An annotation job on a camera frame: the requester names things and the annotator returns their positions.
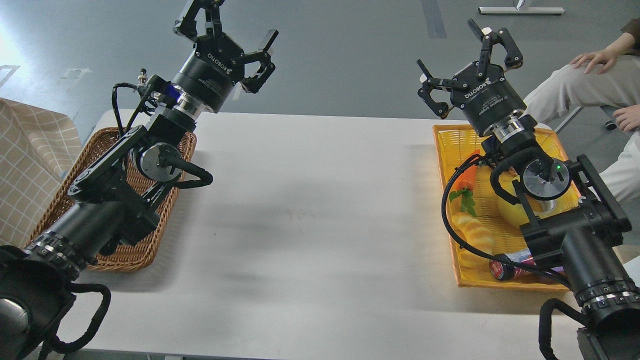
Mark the yellow tape roll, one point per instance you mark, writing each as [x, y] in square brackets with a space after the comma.
[515, 215]

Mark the beige checkered cloth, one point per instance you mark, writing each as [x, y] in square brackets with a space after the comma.
[37, 148]

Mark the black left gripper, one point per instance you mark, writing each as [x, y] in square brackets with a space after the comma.
[212, 69]

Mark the brown wicker basket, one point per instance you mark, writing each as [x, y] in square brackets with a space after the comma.
[126, 258]

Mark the person in beige trousers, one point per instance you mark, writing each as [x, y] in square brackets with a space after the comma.
[619, 87]

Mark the person's lower hand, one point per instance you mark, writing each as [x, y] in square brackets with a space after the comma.
[627, 119]

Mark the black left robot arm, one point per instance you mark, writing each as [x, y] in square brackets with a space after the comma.
[117, 197]

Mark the yellow plastic basket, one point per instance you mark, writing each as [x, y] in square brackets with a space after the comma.
[457, 148]

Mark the small dark red-labelled jar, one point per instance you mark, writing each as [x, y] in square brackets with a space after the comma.
[507, 272]

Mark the person's upper hand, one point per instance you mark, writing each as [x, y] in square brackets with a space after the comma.
[603, 60]

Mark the purple foam block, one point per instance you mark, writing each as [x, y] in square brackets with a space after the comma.
[557, 271]

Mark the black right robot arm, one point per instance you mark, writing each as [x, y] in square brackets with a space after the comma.
[574, 221]

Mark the yellow toy croissant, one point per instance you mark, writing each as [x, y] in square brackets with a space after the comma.
[475, 234]

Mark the white stand base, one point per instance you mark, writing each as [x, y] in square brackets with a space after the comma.
[521, 7]

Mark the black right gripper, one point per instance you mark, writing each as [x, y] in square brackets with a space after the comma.
[487, 97]

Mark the orange toy carrot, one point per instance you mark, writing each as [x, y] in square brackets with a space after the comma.
[461, 195]

